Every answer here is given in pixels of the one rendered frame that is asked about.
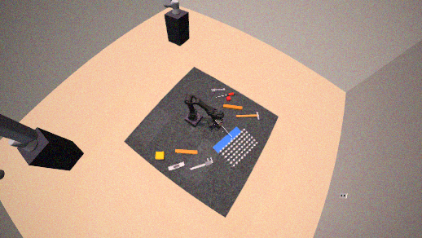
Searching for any blue flat strip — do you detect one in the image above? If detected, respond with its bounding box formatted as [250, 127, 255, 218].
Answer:
[213, 127, 241, 152]

